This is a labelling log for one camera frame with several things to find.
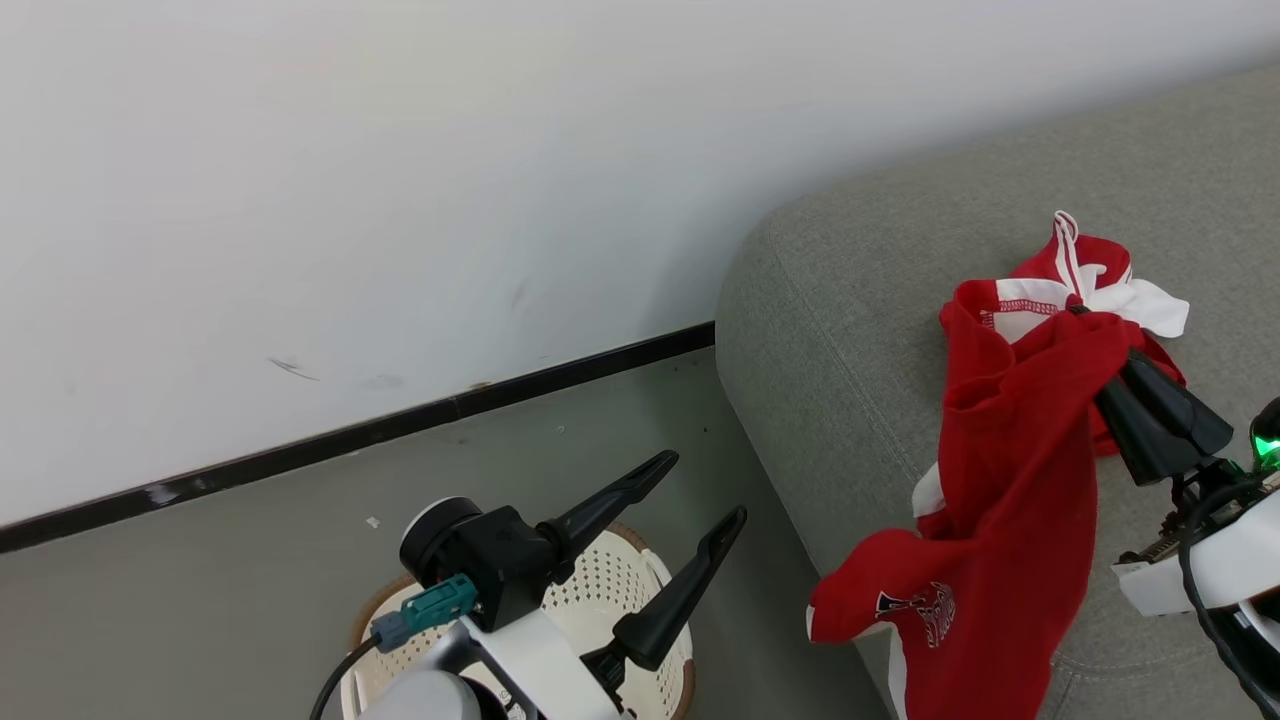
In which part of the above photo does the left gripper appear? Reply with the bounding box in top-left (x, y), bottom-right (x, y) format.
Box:
top-left (400, 449), bottom-right (750, 720)

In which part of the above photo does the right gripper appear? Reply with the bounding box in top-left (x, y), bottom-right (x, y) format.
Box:
top-left (1095, 347), bottom-right (1280, 617)

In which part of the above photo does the red and white jersey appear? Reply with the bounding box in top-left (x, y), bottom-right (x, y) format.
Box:
top-left (806, 210), bottom-right (1191, 720)

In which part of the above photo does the white perforated laundry basket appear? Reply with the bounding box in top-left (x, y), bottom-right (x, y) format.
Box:
top-left (340, 520), bottom-right (697, 720)

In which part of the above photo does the grey fabric sofa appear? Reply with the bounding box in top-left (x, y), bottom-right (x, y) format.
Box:
top-left (714, 65), bottom-right (1280, 720)

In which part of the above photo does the teal camera cable connector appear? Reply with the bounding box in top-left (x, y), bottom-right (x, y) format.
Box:
top-left (371, 573), bottom-right (479, 654)

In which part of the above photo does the black wall baseboard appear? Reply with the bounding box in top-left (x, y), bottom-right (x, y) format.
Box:
top-left (0, 321), bottom-right (717, 555)

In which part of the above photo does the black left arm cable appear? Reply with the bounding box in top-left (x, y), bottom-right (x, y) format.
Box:
top-left (308, 633), bottom-right (386, 720)

